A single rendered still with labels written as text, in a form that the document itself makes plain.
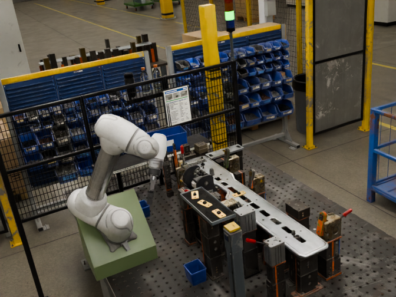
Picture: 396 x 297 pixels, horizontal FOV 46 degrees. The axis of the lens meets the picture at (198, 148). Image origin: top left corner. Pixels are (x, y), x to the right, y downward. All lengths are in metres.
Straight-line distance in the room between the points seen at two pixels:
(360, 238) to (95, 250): 1.59
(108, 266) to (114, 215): 0.37
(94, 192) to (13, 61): 6.79
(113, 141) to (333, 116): 4.15
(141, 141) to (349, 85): 4.23
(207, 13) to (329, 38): 2.32
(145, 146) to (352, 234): 1.47
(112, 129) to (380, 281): 1.59
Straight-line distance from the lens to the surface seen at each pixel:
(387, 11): 13.43
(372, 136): 4.46
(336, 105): 6.00
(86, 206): 2.61
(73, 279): 4.13
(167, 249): 2.97
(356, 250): 2.91
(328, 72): 5.78
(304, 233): 2.50
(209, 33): 3.68
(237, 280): 2.43
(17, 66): 9.19
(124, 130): 2.21
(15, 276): 4.41
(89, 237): 2.84
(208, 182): 2.72
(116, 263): 2.83
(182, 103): 3.63
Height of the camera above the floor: 2.40
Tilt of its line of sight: 23 degrees down
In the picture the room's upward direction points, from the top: 7 degrees counter-clockwise
